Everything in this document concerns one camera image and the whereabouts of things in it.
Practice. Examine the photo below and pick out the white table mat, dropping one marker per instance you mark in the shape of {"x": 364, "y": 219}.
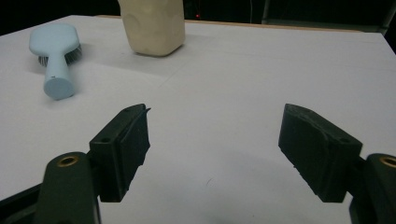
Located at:
{"x": 224, "y": 87}

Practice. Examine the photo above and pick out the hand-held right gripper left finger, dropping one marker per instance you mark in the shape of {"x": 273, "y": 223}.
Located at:
{"x": 120, "y": 149}

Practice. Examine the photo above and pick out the beige square cup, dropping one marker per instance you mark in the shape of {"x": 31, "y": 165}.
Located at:
{"x": 152, "y": 28}

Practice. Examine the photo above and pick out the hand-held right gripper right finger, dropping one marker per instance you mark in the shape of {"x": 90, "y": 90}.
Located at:
{"x": 314, "y": 152}

